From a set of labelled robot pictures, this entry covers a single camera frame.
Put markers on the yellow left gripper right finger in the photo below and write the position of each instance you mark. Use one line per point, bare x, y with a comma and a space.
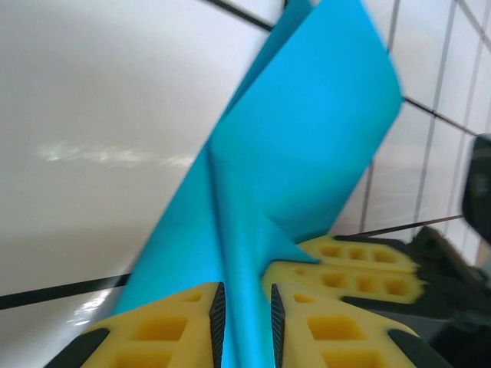
345, 337

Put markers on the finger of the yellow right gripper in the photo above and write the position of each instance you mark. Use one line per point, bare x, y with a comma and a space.
356, 253
364, 284

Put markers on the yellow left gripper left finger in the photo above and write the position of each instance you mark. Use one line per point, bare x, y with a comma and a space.
153, 337

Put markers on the blue paper sheet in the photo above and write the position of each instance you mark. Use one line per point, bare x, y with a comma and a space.
291, 134

